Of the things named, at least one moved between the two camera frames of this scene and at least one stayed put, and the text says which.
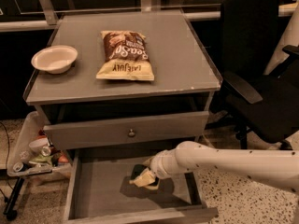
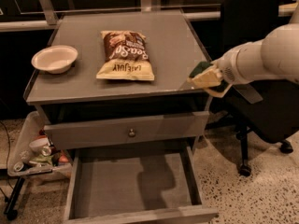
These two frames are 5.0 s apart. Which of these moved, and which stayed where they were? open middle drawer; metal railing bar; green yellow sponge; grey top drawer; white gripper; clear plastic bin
Moved: green yellow sponge; white gripper
Stayed: grey top drawer; clear plastic bin; open middle drawer; metal railing bar
